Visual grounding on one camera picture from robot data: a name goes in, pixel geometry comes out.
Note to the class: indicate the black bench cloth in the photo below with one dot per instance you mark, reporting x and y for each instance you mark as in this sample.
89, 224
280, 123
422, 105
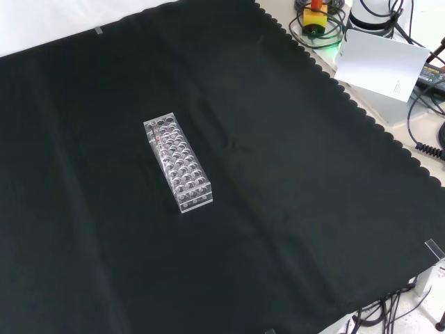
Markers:
264, 181

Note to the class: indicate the clear glass test tube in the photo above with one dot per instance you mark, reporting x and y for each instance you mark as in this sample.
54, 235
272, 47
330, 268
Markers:
156, 136

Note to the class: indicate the yellow stop button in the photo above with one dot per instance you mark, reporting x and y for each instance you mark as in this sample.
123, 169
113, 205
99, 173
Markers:
314, 21

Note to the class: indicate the black power adapter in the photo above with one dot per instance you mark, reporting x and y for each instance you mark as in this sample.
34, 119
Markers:
432, 76

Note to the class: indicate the white table bracket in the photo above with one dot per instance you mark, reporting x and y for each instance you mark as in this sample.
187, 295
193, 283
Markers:
425, 278

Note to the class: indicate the clear test tube rack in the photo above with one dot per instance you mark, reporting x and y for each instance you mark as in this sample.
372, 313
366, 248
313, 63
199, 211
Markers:
180, 167

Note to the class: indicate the pale board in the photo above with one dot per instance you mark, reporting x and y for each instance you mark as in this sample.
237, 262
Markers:
379, 62

